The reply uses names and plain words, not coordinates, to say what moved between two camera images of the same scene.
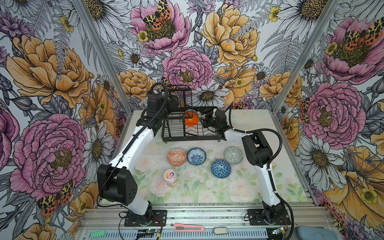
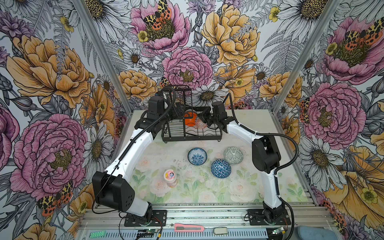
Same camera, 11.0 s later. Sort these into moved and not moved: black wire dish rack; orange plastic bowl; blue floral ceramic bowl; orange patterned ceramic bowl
Moved: orange patterned ceramic bowl
Not moved: black wire dish rack; orange plastic bowl; blue floral ceramic bowl
